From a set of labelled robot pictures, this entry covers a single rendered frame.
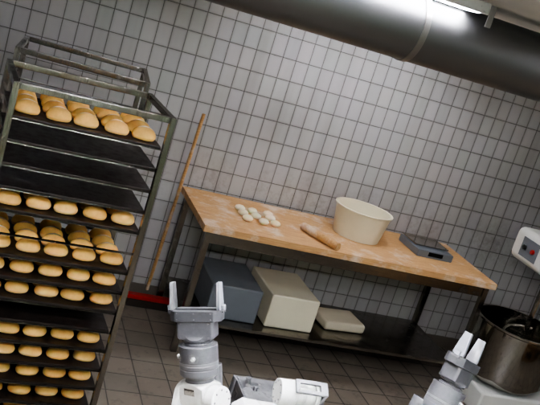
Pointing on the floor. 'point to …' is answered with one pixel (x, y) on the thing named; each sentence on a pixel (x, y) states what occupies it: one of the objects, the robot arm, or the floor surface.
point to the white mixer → (509, 343)
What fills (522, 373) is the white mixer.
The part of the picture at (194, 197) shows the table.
